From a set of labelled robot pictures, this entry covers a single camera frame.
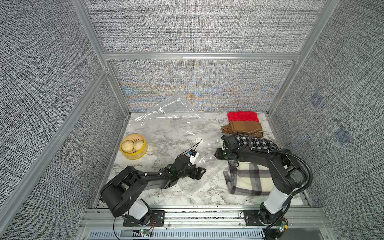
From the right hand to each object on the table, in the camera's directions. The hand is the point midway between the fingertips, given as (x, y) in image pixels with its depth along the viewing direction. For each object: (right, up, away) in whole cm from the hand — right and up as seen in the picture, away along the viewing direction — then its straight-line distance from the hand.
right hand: (215, 150), depth 95 cm
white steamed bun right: (-49, +4, -1) cm, 49 cm away
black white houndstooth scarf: (+19, +7, 0) cm, 20 cm away
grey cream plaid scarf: (+16, -13, -13) cm, 25 cm away
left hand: (-8, -8, -10) cm, 16 cm away
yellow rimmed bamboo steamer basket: (-51, -2, -3) cm, 51 cm away
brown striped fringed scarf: (+27, +14, +7) cm, 31 cm away
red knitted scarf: (+27, +23, +20) cm, 41 cm away
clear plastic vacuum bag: (-27, +14, +15) cm, 34 cm away
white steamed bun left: (-56, +3, -2) cm, 56 cm away
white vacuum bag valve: (-11, +7, +8) cm, 15 cm away
